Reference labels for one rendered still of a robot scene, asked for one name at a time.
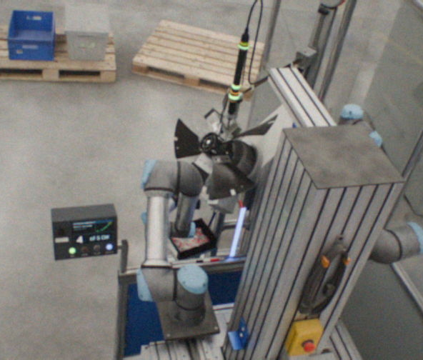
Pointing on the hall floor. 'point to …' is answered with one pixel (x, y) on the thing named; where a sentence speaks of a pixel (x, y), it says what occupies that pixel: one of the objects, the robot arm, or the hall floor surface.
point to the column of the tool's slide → (320, 41)
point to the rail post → (120, 321)
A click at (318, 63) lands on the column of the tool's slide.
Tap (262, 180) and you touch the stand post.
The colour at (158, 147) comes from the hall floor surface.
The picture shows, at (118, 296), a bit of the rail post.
